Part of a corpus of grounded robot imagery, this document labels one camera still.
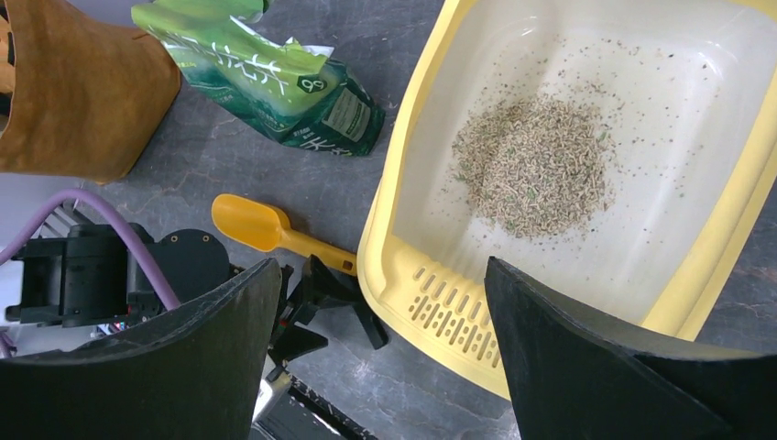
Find black bag clip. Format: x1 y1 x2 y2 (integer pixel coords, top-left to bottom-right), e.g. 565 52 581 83
268 256 389 364

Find yellow plastic litter box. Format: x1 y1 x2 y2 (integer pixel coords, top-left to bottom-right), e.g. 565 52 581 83
357 1 776 397

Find orange fabric bag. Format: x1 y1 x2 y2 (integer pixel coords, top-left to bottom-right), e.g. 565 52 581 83
1 1 181 183

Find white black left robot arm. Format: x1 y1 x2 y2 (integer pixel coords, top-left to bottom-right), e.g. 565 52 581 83
1 224 238 327

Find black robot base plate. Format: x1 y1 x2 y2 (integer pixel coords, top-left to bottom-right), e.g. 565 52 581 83
248 372 376 440

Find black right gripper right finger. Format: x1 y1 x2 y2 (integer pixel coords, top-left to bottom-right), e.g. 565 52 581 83
485 257 776 439

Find grey cat litter pellets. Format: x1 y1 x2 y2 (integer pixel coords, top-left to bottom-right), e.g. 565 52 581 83
452 94 613 239

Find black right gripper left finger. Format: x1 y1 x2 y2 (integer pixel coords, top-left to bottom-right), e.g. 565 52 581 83
1 258 282 439

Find orange plastic litter scoop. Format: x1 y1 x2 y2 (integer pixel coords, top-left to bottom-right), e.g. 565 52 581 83
211 193 356 276

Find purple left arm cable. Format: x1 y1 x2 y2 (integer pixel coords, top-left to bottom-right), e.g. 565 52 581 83
0 188 182 359

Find green cat litter bag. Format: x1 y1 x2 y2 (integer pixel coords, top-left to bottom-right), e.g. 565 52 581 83
131 1 385 157

